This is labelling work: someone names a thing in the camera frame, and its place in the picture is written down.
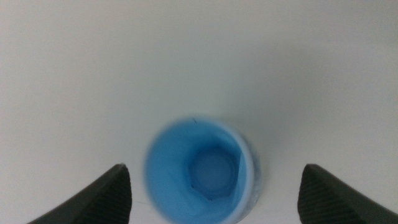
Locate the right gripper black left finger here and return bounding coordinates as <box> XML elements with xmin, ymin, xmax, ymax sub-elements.
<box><xmin>27</xmin><ymin>163</ymin><xmax>133</xmax><ymax>224</ymax></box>

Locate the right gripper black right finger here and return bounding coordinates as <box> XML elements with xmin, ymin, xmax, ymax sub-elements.
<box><xmin>297</xmin><ymin>164</ymin><xmax>398</xmax><ymax>224</ymax></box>

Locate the blue plastic cup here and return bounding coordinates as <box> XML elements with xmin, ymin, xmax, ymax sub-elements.
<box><xmin>143</xmin><ymin>116</ymin><xmax>262</xmax><ymax>224</ymax></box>

